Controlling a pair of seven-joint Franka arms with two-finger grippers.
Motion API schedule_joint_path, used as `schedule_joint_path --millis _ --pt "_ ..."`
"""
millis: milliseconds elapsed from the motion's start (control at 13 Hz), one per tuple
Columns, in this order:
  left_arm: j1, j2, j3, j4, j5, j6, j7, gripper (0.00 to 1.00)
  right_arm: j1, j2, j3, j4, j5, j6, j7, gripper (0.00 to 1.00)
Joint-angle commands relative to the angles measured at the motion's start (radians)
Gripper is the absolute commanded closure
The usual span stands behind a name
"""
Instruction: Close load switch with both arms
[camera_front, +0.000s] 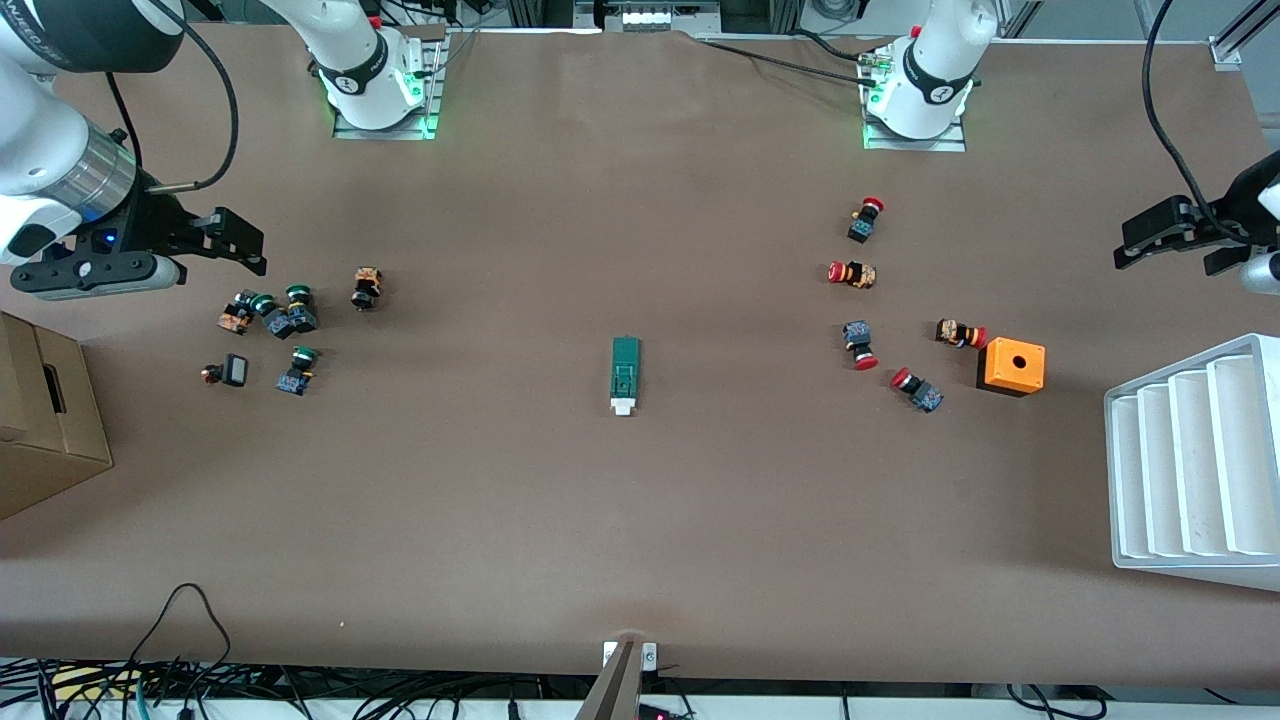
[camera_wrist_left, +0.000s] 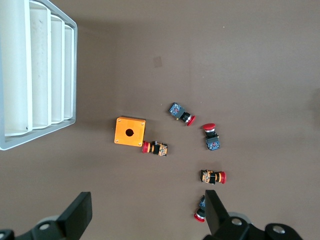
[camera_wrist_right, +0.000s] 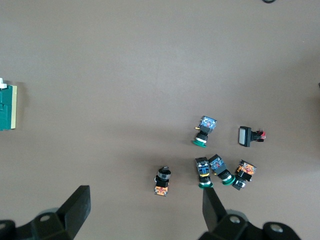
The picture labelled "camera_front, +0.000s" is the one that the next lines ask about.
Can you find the green load switch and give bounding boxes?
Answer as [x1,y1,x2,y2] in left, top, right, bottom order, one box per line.
[609,335,642,418]

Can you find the green push button orange base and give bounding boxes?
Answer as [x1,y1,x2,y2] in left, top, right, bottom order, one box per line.
[217,288,278,337]

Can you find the green push button blue base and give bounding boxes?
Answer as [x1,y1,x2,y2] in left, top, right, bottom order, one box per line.
[283,284,320,335]
[275,344,322,398]

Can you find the small red button black housing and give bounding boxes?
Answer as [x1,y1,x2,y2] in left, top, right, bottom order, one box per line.
[199,352,250,390]

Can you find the white tiered rack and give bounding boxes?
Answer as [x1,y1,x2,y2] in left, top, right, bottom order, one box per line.
[1103,332,1280,594]

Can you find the large cardboard box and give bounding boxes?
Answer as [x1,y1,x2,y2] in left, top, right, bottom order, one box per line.
[0,310,115,522]

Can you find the red mushroom button blue base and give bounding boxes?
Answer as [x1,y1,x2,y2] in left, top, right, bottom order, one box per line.
[847,196,886,245]
[842,319,880,372]
[889,366,945,415]

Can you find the yellow flat object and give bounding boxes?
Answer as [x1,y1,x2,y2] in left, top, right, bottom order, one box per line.
[50,667,141,701]

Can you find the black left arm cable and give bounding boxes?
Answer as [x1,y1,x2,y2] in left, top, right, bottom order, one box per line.
[1142,0,1251,241]

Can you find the aluminium frame profile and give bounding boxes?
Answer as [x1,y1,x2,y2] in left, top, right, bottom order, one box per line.
[1208,0,1280,71]

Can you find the orange button enclosure box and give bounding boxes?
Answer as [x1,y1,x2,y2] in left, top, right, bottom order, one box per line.
[976,336,1048,399]

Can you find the black looped cable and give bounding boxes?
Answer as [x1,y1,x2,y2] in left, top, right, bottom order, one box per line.
[118,582,234,691]

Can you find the tangled black cable bundle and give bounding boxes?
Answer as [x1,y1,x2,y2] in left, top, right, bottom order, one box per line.
[0,655,601,720]

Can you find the metal camera mast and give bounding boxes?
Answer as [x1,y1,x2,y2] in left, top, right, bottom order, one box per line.
[574,640,643,720]

